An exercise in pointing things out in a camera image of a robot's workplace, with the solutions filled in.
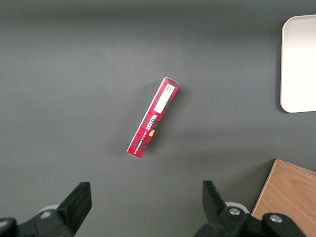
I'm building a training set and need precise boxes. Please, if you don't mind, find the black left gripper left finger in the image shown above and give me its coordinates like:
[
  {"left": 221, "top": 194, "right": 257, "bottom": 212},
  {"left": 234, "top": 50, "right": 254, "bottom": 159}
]
[{"left": 0, "top": 182, "right": 92, "bottom": 237}]

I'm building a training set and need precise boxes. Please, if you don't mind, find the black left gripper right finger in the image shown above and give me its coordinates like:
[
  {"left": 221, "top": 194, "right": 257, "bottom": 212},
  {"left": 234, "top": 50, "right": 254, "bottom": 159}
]
[{"left": 193, "top": 180, "right": 308, "bottom": 237}]

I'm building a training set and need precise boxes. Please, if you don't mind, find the wooden board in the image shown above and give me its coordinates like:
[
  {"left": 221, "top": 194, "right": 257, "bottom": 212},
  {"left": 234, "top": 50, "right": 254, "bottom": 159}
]
[{"left": 251, "top": 159, "right": 316, "bottom": 237}]

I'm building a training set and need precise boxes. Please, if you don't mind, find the red tartan shortbread box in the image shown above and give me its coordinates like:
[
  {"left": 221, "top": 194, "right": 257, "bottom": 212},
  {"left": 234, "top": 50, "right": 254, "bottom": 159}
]
[{"left": 127, "top": 77, "right": 181, "bottom": 160}]

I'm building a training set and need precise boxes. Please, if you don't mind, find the cream plastic tray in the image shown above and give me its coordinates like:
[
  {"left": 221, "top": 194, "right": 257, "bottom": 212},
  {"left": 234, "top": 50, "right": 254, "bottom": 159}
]
[{"left": 280, "top": 14, "right": 316, "bottom": 114}]

